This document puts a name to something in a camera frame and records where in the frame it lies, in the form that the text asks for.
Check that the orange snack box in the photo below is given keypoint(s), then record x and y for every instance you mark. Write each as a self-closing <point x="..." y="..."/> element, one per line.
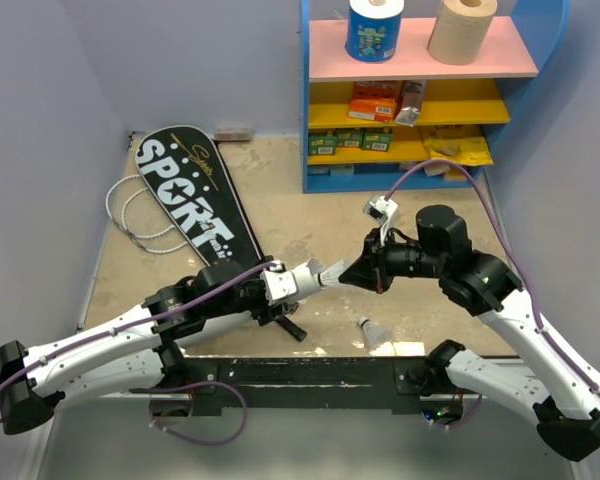
<point x="373" y="100"/>

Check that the green box left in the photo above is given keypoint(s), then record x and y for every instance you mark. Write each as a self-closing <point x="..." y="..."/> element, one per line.
<point x="322" y="143"/>

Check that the blue wrapped paper roll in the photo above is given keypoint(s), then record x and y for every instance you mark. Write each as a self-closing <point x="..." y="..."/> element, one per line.
<point x="373" y="29"/>

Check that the green box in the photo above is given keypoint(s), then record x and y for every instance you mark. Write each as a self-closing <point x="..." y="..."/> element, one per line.
<point x="377" y="139"/>
<point x="350" y="138"/>
<point x="322" y="143"/>

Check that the white shuttlecock front table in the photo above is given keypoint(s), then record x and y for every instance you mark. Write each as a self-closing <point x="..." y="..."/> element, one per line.
<point x="375" y="334"/>

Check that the white shuttlecock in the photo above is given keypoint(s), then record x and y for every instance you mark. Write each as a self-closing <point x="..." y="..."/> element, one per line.
<point x="329" y="277"/>

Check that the aluminium rail frame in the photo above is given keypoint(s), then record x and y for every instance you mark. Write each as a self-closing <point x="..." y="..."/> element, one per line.
<point x="61" y="263"/>

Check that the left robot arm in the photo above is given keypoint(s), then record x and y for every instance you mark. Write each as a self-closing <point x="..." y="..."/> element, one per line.
<point x="34" y="380"/>

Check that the brown paper towel roll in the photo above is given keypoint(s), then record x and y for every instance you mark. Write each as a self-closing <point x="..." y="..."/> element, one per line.
<point x="460" y="29"/>

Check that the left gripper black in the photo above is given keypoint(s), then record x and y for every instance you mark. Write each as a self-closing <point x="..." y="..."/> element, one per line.
<point x="264" y="312"/>

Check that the blue shelf unit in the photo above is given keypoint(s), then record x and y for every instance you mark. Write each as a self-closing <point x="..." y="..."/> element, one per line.
<point x="492" y="91"/>

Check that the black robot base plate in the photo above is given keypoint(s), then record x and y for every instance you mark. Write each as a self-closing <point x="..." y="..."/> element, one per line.
<point x="352" y="383"/>

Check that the silver snack bag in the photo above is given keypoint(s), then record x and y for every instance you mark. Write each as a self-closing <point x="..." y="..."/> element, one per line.
<point x="410" y="102"/>

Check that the yellow snack bag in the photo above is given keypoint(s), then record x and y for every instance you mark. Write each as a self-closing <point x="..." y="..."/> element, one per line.
<point x="462" y="144"/>

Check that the green box right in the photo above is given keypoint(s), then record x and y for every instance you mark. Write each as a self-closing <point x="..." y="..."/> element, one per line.
<point x="377" y="139"/>

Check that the green box middle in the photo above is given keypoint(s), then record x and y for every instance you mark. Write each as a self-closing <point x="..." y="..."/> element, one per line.
<point x="350" y="138"/>

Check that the black sport racket bag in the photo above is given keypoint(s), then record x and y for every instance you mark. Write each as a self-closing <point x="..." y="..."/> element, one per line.
<point x="187" y="175"/>

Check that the white shuttlecock tube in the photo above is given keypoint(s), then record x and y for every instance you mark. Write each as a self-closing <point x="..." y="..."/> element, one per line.
<point x="306" y="276"/>

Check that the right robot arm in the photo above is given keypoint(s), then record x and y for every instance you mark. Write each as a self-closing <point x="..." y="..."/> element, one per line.
<point x="562" y="397"/>

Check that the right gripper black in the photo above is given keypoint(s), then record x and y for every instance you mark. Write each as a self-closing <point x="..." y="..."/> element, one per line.
<point x="371" y="269"/>

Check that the small pink eraser box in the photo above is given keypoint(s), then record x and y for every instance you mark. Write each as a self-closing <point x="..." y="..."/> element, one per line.
<point x="233" y="134"/>

